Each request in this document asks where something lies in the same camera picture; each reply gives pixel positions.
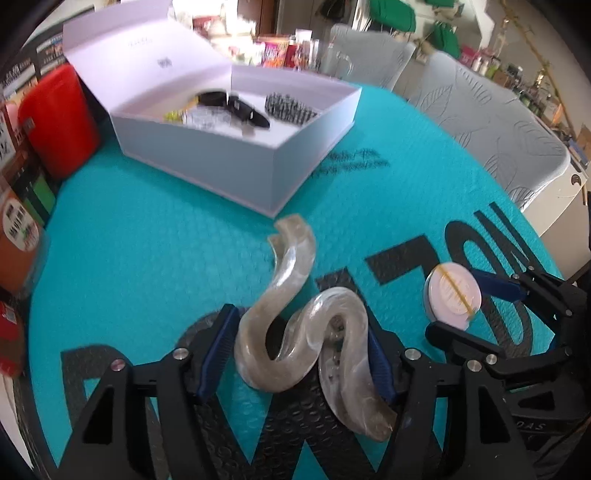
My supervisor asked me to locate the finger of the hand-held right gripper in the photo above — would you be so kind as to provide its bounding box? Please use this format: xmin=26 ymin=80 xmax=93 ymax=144
xmin=425 ymin=320 xmax=560 ymax=380
xmin=471 ymin=269 xmax=583 ymax=319

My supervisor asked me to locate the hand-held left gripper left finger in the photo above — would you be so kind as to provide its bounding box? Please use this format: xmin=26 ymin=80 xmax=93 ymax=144
xmin=55 ymin=304 xmax=241 ymax=480

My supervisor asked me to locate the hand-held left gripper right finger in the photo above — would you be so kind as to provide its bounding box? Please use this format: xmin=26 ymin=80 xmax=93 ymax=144
xmin=367 ymin=330 xmax=539 ymax=480

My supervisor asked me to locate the round pink compact case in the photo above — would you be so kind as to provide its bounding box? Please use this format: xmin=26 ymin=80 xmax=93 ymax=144
xmin=424 ymin=263 xmax=483 ymax=324

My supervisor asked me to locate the translucent wavy hair clip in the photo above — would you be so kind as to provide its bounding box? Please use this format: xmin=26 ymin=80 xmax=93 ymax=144
xmin=234 ymin=213 xmax=397 ymax=441

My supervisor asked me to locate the white cardboard box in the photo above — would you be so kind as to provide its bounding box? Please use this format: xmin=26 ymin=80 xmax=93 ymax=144
xmin=62 ymin=0 xmax=363 ymax=219

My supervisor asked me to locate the black long hair clip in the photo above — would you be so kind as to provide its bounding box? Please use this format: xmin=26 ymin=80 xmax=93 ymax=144
xmin=226 ymin=92 xmax=271 ymax=131

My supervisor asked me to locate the white counter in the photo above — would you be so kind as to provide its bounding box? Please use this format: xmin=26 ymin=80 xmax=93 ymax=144
xmin=522 ymin=152 xmax=591 ymax=241

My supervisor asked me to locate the teal bubble mat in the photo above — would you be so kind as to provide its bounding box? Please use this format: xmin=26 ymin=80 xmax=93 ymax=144
xmin=28 ymin=85 xmax=568 ymax=480

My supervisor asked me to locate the grey leaf pattern chair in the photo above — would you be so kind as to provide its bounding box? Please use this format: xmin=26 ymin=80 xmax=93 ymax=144
xmin=318 ymin=23 xmax=416 ymax=90
xmin=406 ymin=50 xmax=571 ymax=213

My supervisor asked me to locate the red packet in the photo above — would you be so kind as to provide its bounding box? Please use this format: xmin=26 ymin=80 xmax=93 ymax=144
xmin=0 ymin=300 xmax=26 ymax=377

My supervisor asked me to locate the row of cosmetic bottles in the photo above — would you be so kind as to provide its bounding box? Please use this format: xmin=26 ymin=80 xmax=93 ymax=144
xmin=459 ymin=44 xmax=573 ymax=121

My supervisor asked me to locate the orange plastic jar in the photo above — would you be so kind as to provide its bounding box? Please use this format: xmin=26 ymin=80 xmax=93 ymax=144
xmin=0 ymin=187 xmax=49 ymax=296

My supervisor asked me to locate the transparent hair clip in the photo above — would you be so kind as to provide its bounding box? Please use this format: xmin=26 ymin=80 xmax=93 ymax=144
xmin=185 ymin=108 xmax=232 ymax=132

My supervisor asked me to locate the glass mug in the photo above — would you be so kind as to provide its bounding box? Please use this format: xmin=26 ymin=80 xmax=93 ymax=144
xmin=300 ymin=41 xmax=355 ymax=80

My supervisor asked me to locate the red plastic container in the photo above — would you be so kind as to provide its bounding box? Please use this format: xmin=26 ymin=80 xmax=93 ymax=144
xmin=17 ymin=64 xmax=101 ymax=181

